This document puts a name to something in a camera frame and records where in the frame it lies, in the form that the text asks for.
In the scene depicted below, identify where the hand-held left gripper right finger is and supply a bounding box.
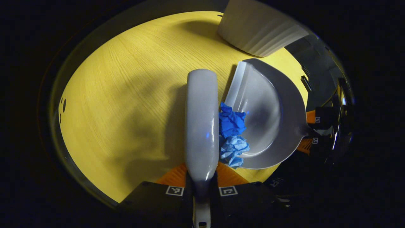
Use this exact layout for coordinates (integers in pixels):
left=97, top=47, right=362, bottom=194
left=211, top=162, right=290, bottom=228

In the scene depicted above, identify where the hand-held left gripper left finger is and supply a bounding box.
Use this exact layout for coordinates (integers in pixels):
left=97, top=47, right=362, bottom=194
left=119, top=163, right=193, bottom=228

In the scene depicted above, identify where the light blue paper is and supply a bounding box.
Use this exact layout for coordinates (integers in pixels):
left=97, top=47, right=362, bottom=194
left=219, top=136, right=250, bottom=169

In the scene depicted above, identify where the grey dustpan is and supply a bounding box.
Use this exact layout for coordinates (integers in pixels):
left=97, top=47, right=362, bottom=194
left=224, top=58, right=317, bottom=170

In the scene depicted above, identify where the dark blue paper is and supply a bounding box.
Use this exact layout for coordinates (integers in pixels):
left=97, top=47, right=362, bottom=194
left=218, top=102, right=247, bottom=139

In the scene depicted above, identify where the small grey broom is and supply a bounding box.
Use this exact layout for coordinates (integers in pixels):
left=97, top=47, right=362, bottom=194
left=184, top=69, right=220, bottom=228

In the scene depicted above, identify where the white ribbed garbage bin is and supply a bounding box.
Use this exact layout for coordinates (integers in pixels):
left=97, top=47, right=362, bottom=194
left=217, top=0, right=310, bottom=58

